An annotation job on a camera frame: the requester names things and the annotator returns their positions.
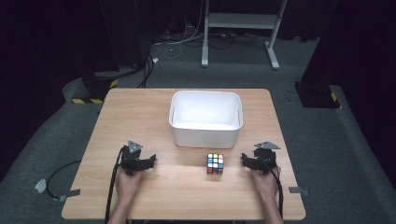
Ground black base with striped tape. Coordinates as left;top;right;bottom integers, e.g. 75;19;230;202
71;72;120;105

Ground white metal stand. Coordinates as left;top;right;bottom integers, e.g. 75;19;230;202
201;0;289;71

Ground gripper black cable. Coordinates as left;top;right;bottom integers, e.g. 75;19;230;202
261;158;285;218
104;147;126;224

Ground black square base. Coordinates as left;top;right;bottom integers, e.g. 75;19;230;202
293;81;342;109

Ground black floor cable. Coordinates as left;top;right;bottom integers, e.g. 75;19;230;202
46;160;82;200

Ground person's right hand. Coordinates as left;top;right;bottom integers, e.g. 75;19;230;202
250;165;282;202

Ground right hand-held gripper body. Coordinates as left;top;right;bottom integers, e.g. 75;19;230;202
252;141;282;175

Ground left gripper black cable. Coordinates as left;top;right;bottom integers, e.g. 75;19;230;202
104;147;126;224

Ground multicoloured puzzle cube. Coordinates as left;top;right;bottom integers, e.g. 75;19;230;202
206;152;225;176

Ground black cables under stand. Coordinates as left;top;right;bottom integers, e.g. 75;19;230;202
207;30;269;50

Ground pale grey tape patch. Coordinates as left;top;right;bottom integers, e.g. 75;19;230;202
34;178;48;194

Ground person's left hand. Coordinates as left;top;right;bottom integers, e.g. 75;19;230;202
114;168;145;202

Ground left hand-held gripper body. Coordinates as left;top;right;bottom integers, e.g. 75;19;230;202
120;140;149;177

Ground white plastic bin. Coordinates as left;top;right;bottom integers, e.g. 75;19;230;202
168;90;244;149

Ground bundle of black cables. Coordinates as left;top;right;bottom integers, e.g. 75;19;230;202
135;53;155;90

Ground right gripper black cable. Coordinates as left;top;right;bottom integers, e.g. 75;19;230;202
261;158;285;218

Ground grey tape strip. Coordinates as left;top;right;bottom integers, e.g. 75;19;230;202
57;189;81;203
288;186;310;197

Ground white cable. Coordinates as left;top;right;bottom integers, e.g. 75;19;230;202
151;0;205;61

